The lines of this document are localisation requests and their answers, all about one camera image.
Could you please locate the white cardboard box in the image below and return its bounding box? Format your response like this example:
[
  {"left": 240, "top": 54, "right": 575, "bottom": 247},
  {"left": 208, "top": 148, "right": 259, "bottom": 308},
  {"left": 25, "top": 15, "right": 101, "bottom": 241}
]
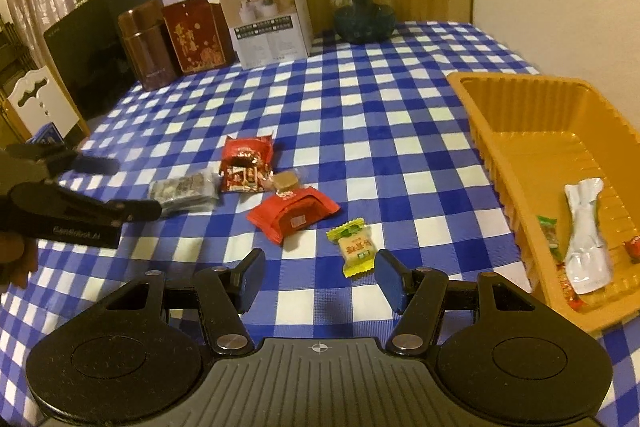
[{"left": 216, "top": 0, "right": 314, "bottom": 70}]

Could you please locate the grey snack bar packet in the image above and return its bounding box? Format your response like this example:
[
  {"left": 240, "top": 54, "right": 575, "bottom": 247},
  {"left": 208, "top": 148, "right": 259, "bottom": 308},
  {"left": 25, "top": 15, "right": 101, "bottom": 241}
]
[{"left": 148, "top": 172, "right": 221, "bottom": 215}]

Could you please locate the brown tin canister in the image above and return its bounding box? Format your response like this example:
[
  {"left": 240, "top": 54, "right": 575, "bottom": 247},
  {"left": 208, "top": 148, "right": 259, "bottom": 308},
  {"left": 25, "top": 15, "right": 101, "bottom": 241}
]
[{"left": 117, "top": 0, "right": 180, "bottom": 90}]

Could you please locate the brown candy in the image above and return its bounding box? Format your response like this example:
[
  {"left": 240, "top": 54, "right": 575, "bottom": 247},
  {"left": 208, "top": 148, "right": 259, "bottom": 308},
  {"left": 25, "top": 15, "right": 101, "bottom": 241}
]
[{"left": 267, "top": 169, "right": 303, "bottom": 192}]

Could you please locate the plain red snack packet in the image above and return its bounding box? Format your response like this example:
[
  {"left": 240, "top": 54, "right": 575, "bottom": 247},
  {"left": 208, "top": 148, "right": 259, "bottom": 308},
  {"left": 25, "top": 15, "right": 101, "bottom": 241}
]
[{"left": 246, "top": 187, "right": 341, "bottom": 245}]

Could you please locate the yellow green candy packet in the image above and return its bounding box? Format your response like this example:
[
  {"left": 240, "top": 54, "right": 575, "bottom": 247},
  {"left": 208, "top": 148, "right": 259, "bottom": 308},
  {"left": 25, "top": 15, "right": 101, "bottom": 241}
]
[{"left": 326, "top": 218, "right": 377, "bottom": 279}]

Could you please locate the orange red candy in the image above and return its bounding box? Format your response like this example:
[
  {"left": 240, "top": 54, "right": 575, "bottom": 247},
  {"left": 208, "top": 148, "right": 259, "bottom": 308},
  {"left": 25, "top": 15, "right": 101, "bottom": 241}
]
[{"left": 555, "top": 262, "right": 591, "bottom": 312}]

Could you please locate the blue milk carton box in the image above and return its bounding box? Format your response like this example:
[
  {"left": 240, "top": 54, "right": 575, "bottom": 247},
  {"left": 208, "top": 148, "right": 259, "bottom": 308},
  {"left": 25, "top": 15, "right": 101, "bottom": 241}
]
[{"left": 27, "top": 123, "right": 68, "bottom": 145}]

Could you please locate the black appliance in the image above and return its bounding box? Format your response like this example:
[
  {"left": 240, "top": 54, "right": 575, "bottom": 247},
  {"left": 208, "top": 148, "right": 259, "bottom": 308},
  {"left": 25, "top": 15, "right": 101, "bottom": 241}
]
[{"left": 43, "top": 0, "right": 156, "bottom": 120}]

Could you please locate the glass jar with dark contents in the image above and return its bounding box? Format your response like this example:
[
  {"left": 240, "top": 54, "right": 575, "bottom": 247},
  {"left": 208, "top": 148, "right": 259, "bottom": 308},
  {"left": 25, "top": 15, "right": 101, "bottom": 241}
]
[{"left": 328, "top": 0, "right": 396, "bottom": 45}]

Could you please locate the dark wooden furniture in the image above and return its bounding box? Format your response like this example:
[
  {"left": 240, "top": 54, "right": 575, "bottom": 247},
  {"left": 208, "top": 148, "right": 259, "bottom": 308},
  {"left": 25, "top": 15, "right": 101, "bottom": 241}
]
[{"left": 0, "top": 19, "right": 41, "bottom": 108}]

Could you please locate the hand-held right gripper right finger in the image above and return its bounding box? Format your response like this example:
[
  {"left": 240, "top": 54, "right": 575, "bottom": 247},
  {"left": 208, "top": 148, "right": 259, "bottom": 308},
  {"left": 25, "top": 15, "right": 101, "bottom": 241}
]
[{"left": 374, "top": 249, "right": 538, "bottom": 355}]

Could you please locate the red tin box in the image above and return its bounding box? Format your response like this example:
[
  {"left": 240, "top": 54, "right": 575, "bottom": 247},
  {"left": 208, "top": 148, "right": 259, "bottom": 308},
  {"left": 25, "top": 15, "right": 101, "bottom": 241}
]
[{"left": 161, "top": 0, "right": 237, "bottom": 74}]

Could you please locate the white pouch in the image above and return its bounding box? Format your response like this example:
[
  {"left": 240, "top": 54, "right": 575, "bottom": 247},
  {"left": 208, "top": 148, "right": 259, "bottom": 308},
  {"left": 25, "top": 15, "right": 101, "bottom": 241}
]
[{"left": 564, "top": 178, "right": 613, "bottom": 295}]

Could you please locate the red patterned snack packet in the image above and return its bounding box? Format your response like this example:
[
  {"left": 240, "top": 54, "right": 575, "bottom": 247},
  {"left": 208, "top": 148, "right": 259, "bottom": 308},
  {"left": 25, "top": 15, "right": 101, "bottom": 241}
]
[{"left": 219, "top": 135, "right": 275, "bottom": 194}]

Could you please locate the green candy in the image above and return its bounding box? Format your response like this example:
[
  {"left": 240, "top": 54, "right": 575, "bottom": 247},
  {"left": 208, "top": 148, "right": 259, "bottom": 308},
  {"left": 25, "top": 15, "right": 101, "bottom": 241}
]
[{"left": 537, "top": 215, "right": 562, "bottom": 260}]

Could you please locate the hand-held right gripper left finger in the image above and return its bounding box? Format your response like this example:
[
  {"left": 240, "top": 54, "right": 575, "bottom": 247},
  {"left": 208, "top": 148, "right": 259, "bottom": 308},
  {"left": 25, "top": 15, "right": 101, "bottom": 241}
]
[{"left": 102, "top": 248, "right": 267, "bottom": 355}]

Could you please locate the orange plastic tray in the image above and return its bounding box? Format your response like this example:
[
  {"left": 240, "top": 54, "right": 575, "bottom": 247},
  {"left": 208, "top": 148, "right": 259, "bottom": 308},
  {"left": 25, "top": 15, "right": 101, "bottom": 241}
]
[{"left": 446, "top": 72, "right": 640, "bottom": 335}]

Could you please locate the white chair back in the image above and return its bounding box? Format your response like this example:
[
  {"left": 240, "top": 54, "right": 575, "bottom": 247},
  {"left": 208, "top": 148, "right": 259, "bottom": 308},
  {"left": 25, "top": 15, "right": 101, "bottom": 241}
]
[{"left": 5, "top": 67, "right": 91, "bottom": 142}]

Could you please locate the person's left hand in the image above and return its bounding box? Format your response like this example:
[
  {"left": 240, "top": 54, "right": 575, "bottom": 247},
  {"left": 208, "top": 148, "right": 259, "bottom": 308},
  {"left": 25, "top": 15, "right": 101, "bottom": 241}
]
[{"left": 0, "top": 232, "right": 40, "bottom": 290}]

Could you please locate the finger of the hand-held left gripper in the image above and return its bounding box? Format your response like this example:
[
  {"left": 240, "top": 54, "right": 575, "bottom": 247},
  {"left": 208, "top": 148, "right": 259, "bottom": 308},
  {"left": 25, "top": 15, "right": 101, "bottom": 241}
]
[
  {"left": 102, "top": 198, "right": 163, "bottom": 225},
  {"left": 72, "top": 155, "right": 121, "bottom": 174}
]

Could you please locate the blue white checkered tablecloth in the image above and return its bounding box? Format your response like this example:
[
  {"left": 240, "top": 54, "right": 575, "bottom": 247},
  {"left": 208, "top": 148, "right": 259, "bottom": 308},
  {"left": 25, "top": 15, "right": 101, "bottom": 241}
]
[{"left": 0, "top": 21, "right": 640, "bottom": 423}]

